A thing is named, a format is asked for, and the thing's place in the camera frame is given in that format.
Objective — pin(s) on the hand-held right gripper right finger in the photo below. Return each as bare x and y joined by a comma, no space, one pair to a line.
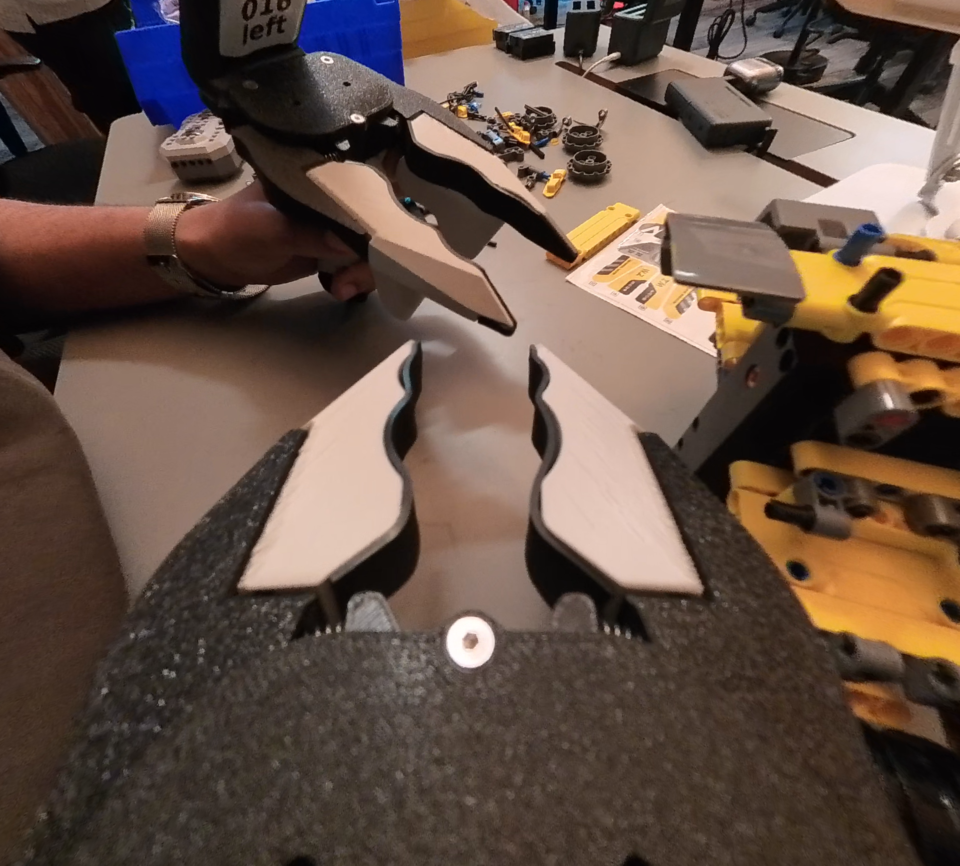
607,506

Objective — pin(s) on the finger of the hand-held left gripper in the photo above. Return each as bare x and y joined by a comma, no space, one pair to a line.
405,228
480,168

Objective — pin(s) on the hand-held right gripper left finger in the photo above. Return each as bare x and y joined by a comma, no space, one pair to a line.
337,491

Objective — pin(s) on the pile of small toy parts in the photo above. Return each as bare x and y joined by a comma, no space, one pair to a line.
585,165

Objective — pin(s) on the yellow toy plate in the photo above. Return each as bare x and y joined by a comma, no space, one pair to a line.
600,230

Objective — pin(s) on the yellow toy vehicle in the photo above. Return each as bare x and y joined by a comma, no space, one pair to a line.
862,521

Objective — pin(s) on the person's left forearm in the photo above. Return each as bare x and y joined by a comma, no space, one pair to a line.
67,247

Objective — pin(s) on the person's left hand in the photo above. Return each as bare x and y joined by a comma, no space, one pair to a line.
247,243

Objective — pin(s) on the blue plastic bin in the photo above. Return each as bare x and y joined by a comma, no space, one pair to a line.
352,18

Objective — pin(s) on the grey toy battery hub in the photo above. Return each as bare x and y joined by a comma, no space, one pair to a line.
195,146

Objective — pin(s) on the yellow box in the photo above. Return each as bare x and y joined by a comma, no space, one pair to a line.
435,30

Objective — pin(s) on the small black battery charger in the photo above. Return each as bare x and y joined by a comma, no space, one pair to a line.
581,30

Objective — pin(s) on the silver mesh wristwatch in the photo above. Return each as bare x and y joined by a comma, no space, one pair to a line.
161,228

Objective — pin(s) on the yellow and black sticker sheet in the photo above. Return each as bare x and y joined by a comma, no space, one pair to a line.
637,281

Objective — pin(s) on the large black battery charger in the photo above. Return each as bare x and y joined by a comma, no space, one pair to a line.
637,33

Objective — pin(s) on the black power bank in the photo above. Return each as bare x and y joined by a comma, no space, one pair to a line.
716,112

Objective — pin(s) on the silver earbud case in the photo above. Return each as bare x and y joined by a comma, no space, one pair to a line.
754,75

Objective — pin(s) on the person's beige clothing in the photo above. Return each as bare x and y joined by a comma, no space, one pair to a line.
45,581

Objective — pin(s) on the black camera battery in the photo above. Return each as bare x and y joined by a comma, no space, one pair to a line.
534,41
506,35

